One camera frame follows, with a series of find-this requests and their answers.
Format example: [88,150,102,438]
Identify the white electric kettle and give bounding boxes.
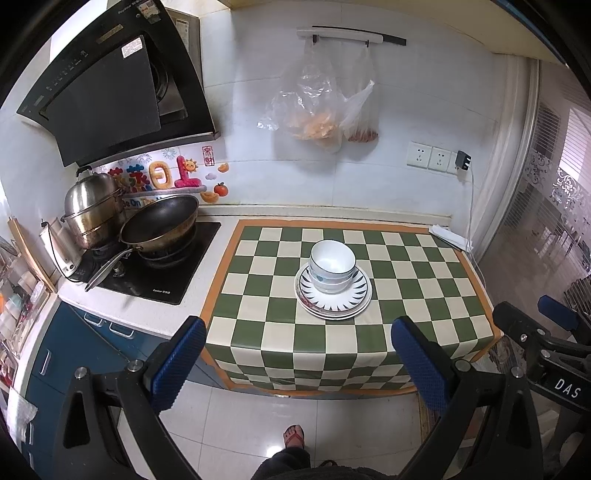
[39,217,84,280]

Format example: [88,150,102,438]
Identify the large clear plastic bag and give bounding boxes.
[259,39,345,154]

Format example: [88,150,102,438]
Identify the steel steamer pot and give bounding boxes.
[61,167,127,250]

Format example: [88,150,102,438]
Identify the frosted glass sliding door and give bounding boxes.
[480,60,591,306]

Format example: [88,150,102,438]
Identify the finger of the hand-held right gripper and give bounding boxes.
[537,295,581,332]
[492,302,551,345]

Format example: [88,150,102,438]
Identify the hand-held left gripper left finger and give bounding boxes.
[51,315,208,480]

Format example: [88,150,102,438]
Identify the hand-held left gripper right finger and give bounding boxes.
[390,315,550,480]

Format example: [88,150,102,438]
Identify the plain white bowl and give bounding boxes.
[310,271,355,289]
[314,279,352,295]

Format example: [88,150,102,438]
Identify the wall hook rail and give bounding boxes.
[297,25,407,47]

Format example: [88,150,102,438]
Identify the blue kitchen cabinet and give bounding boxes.
[25,300,218,467]

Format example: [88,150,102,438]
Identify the dark wok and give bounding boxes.
[84,194,200,292]

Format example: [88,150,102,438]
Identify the large white pink-flower plate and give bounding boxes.
[295,277,373,320]

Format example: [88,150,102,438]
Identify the person's foot in red sandal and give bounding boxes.
[281,425,306,451]

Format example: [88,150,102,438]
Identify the white wall socket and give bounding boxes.
[407,141,433,168]
[428,146,454,172]

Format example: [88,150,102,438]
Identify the person's dark trouser leg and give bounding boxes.
[252,445,402,480]

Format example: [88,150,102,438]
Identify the white power strip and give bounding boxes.
[428,224,472,253]

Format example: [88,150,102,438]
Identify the black range hood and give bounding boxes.
[16,0,220,168]

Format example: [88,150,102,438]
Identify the colourful wall stickers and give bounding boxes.
[108,147,230,204]

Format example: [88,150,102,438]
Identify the wooden cutting board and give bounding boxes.
[8,217,58,294]

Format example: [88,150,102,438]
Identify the black gas stove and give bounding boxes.
[69,222,221,305]

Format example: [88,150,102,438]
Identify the small clear plastic bag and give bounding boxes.
[341,46,380,145]

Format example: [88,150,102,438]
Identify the white plastic bag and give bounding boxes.
[6,396,38,445]

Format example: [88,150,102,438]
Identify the white plate with dark leaf rim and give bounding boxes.
[299,264,369,313]

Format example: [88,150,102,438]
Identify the cluttered side shelf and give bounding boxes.
[0,235,52,393]

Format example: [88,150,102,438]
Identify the white power cable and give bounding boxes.
[461,168,477,254]

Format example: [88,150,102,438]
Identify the green checkered tablecloth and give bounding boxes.
[199,220,503,398]

